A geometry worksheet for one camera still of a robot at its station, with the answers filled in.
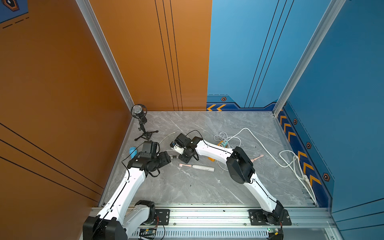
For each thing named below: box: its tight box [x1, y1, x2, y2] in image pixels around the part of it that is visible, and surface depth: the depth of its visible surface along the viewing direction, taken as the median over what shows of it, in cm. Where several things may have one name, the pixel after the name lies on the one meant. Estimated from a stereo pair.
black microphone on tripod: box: [130, 104, 159, 141], surface depth 92 cm
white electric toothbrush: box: [179, 163, 215, 172], surface depth 91 cm
